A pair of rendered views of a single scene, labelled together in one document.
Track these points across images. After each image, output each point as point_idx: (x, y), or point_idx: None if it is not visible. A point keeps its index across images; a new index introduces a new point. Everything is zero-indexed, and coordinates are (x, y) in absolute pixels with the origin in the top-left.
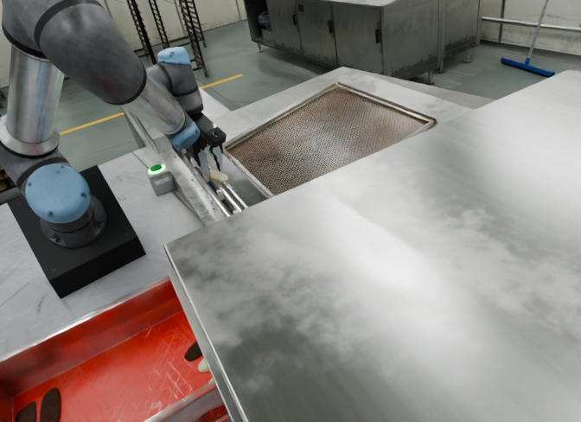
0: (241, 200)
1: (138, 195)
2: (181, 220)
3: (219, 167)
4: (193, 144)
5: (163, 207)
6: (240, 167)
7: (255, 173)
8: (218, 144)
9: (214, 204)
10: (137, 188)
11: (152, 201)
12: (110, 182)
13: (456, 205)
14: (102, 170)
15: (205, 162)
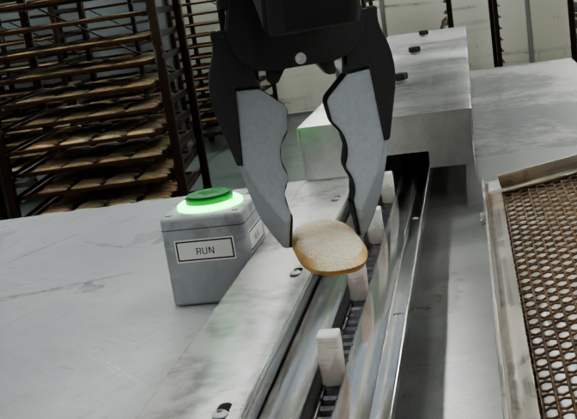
0: (385, 411)
1: (137, 290)
2: (127, 416)
3: (352, 205)
4: (217, 34)
5: (146, 347)
6: (489, 250)
7: (543, 294)
8: (290, 20)
9: (254, 388)
10: (160, 270)
11: (146, 317)
12: (133, 238)
13: None
14: (157, 209)
15: (271, 149)
